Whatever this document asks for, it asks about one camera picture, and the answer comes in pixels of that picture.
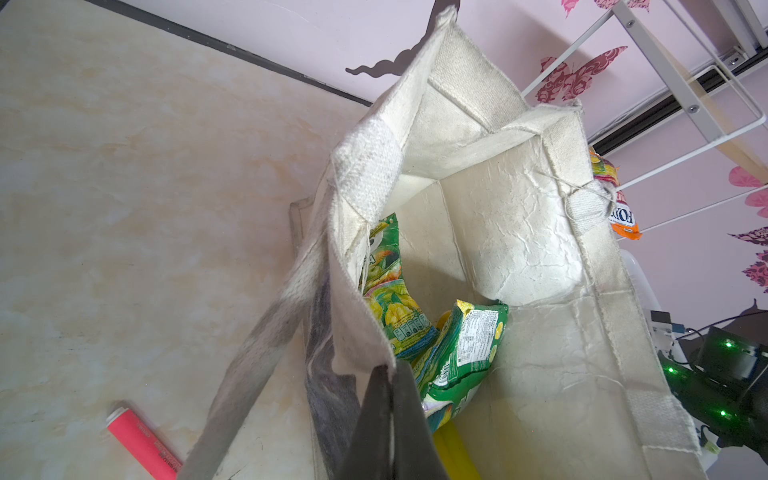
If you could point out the green yellow snack bag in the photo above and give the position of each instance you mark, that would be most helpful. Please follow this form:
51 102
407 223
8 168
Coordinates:
407 329
450 372

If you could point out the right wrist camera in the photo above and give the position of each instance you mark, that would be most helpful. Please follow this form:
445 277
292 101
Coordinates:
664 333

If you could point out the cream canvas grocery bag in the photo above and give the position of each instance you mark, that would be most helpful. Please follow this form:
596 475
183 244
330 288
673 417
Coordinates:
497 203

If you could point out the white wooden shelf rack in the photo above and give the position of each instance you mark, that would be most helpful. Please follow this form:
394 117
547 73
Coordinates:
681 88

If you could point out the yellow green banana bunch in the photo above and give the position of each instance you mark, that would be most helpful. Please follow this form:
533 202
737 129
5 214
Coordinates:
453 454

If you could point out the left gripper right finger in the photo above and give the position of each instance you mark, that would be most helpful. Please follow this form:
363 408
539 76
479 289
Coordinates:
415 455

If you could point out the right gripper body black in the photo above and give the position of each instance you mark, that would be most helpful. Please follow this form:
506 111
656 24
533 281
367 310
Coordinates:
724 387

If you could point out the pink marker pen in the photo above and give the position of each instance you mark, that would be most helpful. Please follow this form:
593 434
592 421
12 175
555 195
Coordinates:
142 443

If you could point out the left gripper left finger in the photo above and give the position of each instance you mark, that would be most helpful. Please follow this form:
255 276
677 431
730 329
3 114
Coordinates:
369 453

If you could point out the orange Fox's candy bag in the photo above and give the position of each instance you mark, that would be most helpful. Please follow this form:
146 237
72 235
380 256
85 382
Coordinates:
622 219

